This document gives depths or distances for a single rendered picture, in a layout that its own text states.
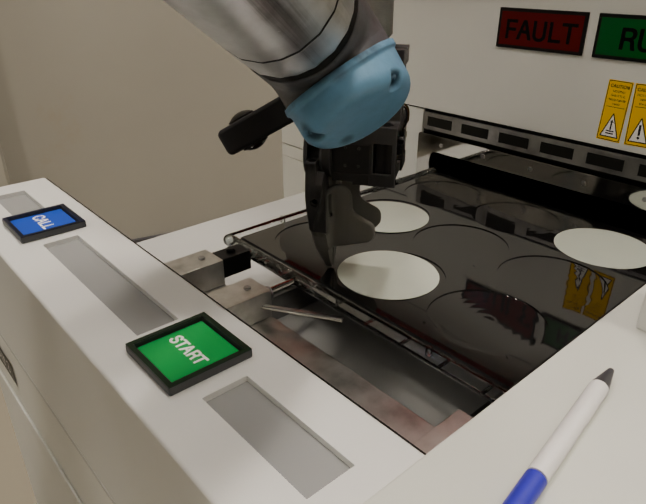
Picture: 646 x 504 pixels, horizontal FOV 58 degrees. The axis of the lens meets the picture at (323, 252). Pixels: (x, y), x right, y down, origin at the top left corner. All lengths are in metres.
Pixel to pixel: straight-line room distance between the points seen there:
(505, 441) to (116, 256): 0.33
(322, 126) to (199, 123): 2.28
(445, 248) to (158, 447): 0.41
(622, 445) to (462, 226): 0.42
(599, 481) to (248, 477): 0.16
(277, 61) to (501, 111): 0.58
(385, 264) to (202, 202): 2.16
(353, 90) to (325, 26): 0.04
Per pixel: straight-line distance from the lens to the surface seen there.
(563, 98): 0.81
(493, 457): 0.30
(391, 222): 0.69
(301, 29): 0.29
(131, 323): 0.42
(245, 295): 0.53
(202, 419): 0.32
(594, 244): 0.70
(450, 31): 0.89
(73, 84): 2.50
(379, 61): 0.34
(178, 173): 2.65
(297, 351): 0.50
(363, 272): 0.58
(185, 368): 0.35
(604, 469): 0.32
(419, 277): 0.58
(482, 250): 0.65
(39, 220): 0.59
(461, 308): 0.54
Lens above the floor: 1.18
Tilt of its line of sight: 26 degrees down
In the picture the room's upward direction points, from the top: straight up
